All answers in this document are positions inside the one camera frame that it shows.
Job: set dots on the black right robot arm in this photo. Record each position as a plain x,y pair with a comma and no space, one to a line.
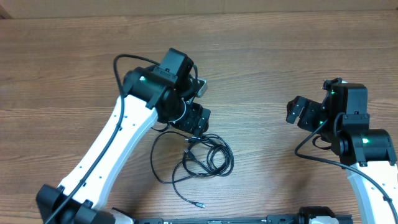
367,155

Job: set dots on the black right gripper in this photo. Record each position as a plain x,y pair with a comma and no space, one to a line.
309,111

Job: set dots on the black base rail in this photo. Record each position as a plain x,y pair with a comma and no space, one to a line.
305,215

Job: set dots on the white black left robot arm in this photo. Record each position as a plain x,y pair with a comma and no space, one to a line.
164,93

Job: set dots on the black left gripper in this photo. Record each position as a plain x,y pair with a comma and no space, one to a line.
195,121

